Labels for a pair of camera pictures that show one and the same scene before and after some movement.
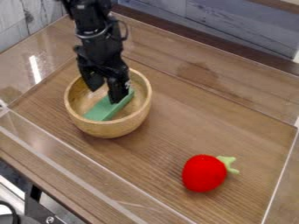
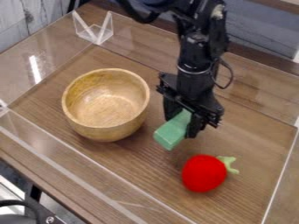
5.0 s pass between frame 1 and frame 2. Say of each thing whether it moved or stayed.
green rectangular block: moved
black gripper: moved
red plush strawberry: stayed
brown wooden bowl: stayed
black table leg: stayed
